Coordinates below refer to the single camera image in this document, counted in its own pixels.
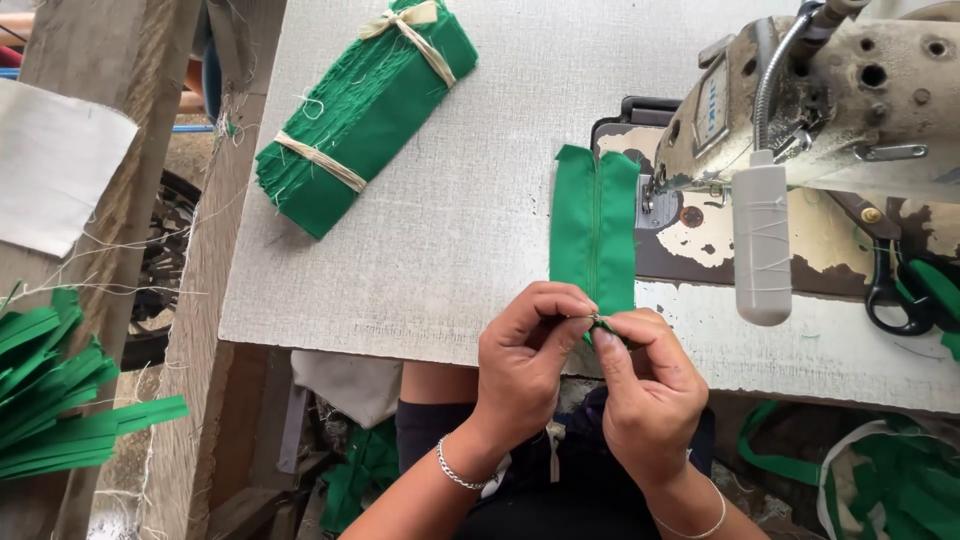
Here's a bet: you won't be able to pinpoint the person's left hand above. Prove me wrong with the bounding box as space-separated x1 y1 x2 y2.
474 281 600 453

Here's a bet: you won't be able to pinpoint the person's right hand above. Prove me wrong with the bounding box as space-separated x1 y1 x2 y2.
589 307 711 489

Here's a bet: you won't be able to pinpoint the green zipper fabric piece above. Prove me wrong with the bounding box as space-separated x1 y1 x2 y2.
548 144 642 346

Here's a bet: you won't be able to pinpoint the person's dark clothing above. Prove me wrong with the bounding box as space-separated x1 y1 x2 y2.
395 386 717 540

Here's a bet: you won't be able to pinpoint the thin silver bangle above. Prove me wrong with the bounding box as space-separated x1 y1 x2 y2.
651 480 728 540

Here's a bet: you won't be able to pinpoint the grey cloth under table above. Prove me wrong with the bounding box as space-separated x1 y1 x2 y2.
289 349 405 430

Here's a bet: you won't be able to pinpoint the green fabric scraps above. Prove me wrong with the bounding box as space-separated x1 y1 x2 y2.
318 416 401 535

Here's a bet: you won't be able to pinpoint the white sewing machine lamp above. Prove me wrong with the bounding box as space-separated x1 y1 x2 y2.
730 148 794 328

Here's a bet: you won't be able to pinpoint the white bag of green fabric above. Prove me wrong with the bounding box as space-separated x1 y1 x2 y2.
737 399 960 540

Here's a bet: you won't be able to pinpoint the tied bundle of green fabric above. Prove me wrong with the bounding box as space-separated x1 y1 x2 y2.
254 0 480 241

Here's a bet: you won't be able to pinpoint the worn industrial sewing machine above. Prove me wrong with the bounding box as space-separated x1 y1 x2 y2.
590 0 960 301

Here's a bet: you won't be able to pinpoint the black wheel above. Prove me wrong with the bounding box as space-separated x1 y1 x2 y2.
120 168 204 373

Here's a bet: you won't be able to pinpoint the pile of green zipper strips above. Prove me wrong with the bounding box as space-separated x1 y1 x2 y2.
0 281 191 483

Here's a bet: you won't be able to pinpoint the white cloth sheet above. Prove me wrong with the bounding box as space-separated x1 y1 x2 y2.
0 77 141 259

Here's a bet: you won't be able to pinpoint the silver chain bracelet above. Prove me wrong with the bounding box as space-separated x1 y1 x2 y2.
436 432 500 492

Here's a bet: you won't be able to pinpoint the black handled scissors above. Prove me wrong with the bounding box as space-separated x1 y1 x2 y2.
862 236 960 337

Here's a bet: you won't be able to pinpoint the wooden post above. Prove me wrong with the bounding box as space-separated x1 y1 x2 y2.
0 0 290 540

